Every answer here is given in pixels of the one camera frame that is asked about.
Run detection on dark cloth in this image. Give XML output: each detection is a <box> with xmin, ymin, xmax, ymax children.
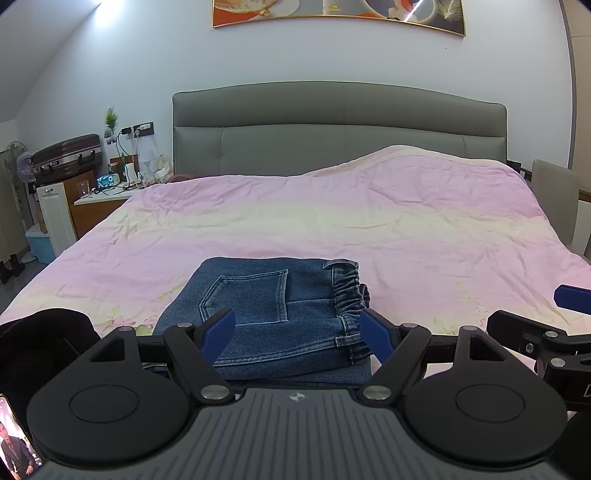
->
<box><xmin>0</xmin><ymin>308</ymin><xmax>103</xmax><ymax>418</ymax></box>

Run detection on brown suitcase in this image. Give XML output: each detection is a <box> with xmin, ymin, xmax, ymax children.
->
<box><xmin>31</xmin><ymin>134</ymin><xmax>102</xmax><ymax>186</ymax></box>

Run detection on white cabinet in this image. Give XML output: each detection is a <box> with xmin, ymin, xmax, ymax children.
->
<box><xmin>36</xmin><ymin>181</ymin><xmax>78</xmax><ymax>258</ymax></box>

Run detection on black charging cable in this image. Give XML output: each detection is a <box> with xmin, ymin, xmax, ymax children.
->
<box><xmin>115</xmin><ymin>133</ymin><xmax>140</xmax><ymax>163</ymax></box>

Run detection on framed wall painting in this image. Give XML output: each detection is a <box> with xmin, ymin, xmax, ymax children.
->
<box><xmin>212</xmin><ymin>0</ymin><xmax>466</xmax><ymax>38</ymax></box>

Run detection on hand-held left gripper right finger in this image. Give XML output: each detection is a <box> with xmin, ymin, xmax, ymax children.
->
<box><xmin>359</xmin><ymin>308</ymin><xmax>506</xmax><ymax>401</ymax></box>

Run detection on wooden nightstand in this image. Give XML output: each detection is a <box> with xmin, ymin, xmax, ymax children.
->
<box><xmin>69</xmin><ymin>185</ymin><xmax>140</xmax><ymax>241</ymax></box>

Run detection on small potted plant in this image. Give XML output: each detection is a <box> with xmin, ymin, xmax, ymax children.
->
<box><xmin>102</xmin><ymin>107</ymin><xmax>120</xmax><ymax>145</ymax></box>

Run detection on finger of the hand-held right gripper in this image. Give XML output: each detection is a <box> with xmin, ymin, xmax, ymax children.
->
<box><xmin>554</xmin><ymin>284</ymin><xmax>591</xmax><ymax>317</ymax></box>
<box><xmin>487</xmin><ymin>310</ymin><xmax>591</xmax><ymax>370</ymax></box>

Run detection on blue denim pants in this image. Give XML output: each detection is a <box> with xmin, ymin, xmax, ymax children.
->
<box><xmin>152</xmin><ymin>257</ymin><xmax>373</xmax><ymax>387</ymax></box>

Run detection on blue plastic bin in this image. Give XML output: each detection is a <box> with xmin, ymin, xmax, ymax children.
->
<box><xmin>25</xmin><ymin>224</ymin><xmax>57</xmax><ymax>264</ymax></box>

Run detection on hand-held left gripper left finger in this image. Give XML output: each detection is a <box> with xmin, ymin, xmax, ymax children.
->
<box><xmin>88</xmin><ymin>308</ymin><xmax>237</xmax><ymax>401</ymax></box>

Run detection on smartphone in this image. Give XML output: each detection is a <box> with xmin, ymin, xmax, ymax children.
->
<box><xmin>0</xmin><ymin>394</ymin><xmax>45</xmax><ymax>480</ymax></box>

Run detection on standing fan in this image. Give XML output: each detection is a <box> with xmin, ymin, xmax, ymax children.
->
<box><xmin>2</xmin><ymin>140</ymin><xmax>38</xmax><ymax>232</ymax></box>

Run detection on beige chair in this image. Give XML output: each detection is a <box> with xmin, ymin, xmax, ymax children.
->
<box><xmin>531</xmin><ymin>159</ymin><xmax>580</xmax><ymax>246</ymax></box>

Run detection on grey upholstered headboard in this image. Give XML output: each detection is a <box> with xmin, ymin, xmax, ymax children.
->
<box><xmin>172</xmin><ymin>82</ymin><xmax>508</xmax><ymax>179</ymax></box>

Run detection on beige wardrobe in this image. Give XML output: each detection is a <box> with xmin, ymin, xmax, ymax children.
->
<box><xmin>564</xmin><ymin>0</ymin><xmax>591</xmax><ymax>197</ymax></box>

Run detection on pink floral blanket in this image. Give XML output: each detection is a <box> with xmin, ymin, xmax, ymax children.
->
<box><xmin>0</xmin><ymin>145</ymin><xmax>591</xmax><ymax>374</ymax></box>

